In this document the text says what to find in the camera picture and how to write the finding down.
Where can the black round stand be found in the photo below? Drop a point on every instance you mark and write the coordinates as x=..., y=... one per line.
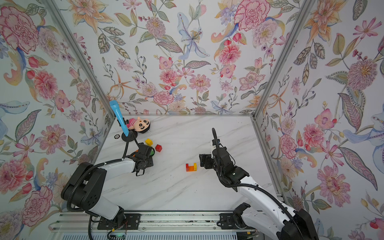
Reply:
x=132, y=133

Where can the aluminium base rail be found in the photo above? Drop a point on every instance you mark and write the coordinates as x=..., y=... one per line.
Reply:
x=166, y=225

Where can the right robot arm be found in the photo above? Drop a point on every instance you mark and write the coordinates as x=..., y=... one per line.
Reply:
x=264, y=212

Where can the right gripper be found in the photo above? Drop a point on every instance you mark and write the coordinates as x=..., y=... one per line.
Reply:
x=204, y=160

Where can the small red lego brick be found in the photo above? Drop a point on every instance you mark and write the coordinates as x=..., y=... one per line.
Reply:
x=190, y=168

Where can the plush doll head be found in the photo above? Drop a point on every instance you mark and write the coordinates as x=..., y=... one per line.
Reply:
x=139, y=125

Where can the blue tube on stand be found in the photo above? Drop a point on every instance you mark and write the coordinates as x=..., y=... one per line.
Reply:
x=116, y=110

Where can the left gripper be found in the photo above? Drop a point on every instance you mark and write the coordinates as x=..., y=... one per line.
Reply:
x=151, y=161

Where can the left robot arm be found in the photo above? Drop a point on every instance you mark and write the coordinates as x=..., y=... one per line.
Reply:
x=83, y=191

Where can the red square lego brick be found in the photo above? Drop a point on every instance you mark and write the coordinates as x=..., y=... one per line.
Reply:
x=158, y=148

